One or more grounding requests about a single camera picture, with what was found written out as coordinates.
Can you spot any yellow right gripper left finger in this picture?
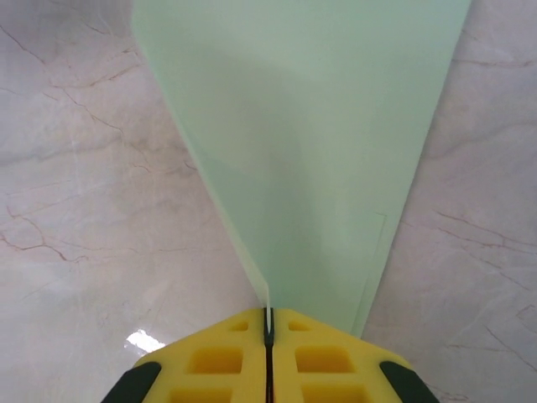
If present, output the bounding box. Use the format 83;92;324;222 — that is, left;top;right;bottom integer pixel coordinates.
100;308;268;403

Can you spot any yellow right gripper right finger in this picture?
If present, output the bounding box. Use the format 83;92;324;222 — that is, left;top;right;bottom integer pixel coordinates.
271;308;440;403

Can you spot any light green paper sheet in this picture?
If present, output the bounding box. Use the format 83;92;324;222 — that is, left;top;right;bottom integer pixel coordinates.
131;0;472;340

